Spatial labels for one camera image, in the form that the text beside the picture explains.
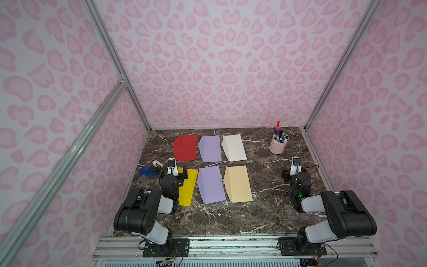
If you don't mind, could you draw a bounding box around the yellow envelope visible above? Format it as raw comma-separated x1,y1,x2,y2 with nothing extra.
179,169,199,206

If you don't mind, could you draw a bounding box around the red envelope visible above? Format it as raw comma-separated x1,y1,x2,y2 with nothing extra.
172,135,197,161

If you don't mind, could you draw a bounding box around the lilac envelope with butterfly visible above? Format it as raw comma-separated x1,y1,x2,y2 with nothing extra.
199,135,222,162

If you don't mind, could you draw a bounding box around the tan kraft envelope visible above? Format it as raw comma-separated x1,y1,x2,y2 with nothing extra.
224,166,253,203

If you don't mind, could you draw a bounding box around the cream white envelope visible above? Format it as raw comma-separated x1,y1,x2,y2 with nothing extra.
222,134,247,162

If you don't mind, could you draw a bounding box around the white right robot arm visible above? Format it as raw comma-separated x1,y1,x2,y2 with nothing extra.
282,170,378,247

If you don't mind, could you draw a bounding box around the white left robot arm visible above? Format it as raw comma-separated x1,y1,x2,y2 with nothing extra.
113,170,187,249

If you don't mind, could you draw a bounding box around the white tape dispenser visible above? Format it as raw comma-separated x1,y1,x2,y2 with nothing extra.
152,160,163,168

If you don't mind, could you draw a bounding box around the pink pen cup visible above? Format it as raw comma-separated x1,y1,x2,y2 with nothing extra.
269,133,289,155

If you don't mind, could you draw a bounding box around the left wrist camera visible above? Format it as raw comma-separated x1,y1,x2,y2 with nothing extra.
167,158,179,177

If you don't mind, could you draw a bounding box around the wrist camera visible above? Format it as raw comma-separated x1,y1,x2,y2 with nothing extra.
167,158,179,177
290,157,302,176

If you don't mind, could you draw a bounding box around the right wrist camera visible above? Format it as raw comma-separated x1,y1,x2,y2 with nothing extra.
290,157,302,176

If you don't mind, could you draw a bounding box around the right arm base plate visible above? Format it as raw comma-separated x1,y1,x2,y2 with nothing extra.
277,237,328,258

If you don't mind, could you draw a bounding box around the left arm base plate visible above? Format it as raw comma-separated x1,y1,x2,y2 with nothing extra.
142,238,190,258

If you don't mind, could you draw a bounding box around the aluminium mounting rail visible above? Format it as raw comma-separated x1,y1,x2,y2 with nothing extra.
90,234,382,267

